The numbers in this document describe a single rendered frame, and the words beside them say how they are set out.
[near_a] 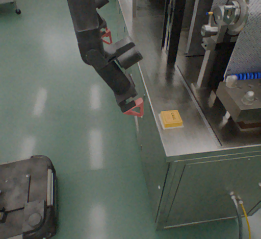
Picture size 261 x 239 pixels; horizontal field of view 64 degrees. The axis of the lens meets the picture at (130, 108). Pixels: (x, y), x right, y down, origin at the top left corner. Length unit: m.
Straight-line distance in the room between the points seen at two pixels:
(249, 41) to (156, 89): 0.41
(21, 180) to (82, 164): 0.48
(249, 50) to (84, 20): 0.63
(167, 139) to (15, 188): 1.07
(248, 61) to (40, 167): 1.36
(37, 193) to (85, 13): 1.22
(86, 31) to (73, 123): 1.68
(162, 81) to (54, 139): 1.29
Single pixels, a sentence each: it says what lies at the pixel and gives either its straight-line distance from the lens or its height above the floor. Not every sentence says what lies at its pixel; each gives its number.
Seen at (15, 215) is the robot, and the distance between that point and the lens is 1.50.
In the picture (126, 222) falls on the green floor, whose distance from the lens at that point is 1.59.
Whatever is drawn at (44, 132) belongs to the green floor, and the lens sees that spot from 2.13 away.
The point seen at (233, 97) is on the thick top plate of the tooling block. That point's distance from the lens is 0.82.
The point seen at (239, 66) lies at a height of 1.07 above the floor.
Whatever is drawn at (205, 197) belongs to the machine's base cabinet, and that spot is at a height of 0.49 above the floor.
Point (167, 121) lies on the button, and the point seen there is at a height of 0.92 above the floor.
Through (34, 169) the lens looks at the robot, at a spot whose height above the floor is 0.24.
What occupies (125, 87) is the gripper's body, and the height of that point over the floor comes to 1.14.
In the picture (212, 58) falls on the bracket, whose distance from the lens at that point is 0.96.
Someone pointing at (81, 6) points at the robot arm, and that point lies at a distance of 0.48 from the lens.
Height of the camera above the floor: 1.51
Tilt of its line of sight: 43 degrees down
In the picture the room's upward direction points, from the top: straight up
